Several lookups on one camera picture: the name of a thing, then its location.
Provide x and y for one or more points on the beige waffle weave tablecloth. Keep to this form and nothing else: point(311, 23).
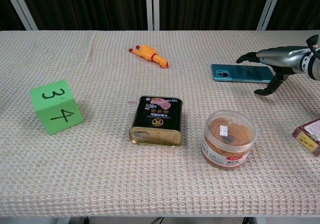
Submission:
point(100, 171)

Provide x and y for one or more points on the yellow rubber chicken toy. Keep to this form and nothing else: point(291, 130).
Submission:
point(147, 52)

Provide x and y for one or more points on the white slanted frame post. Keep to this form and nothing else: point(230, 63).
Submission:
point(268, 9)
point(22, 9)

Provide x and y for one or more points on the black pleated curtain panel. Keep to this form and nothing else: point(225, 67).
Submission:
point(212, 7)
point(7, 14)
point(87, 7)
point(300, 7)

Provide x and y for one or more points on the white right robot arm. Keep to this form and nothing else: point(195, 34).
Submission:
point(313, 67)

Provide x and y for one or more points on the green foam number cube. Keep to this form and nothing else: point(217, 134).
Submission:
point(57, 114)

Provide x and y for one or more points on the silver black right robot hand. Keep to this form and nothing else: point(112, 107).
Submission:
point(282, 57)

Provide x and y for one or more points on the clear plastic snack jar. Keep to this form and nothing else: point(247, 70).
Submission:
point(225, 146)

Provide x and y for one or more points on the red and gold carton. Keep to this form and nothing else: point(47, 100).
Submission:
point(310, 136)

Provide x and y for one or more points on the teal and black smartphone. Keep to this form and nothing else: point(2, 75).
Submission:
point(245, 73)

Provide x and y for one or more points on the black luncheon meat can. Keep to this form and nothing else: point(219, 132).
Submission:
point(157, 119)

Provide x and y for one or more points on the white upright frame post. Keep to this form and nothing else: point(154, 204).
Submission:
point(156, 7)
point(149, 7)

